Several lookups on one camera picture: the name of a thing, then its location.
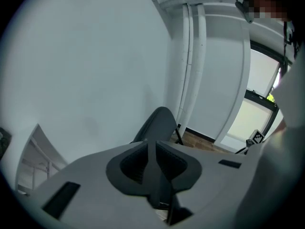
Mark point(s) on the white insulated pipe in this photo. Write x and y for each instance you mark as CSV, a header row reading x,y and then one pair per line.
x,y
201,56
187,63

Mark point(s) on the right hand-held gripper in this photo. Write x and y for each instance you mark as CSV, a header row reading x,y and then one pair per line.
x,y
257,137

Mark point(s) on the black folding chair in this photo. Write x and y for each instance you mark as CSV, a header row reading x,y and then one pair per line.
x,y
159,123

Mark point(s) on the white roller blind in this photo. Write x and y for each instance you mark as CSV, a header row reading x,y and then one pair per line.
x,y
250,120
264,73

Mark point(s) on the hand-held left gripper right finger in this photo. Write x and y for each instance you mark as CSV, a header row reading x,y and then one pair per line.
x,y
212,175

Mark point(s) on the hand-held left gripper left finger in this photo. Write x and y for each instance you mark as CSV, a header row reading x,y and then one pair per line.
x,y
95,190

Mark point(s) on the white table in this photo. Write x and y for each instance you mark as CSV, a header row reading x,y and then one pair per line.
x,y
35,156

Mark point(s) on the black window frame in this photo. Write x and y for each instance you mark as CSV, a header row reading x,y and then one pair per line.
x,y
262,99

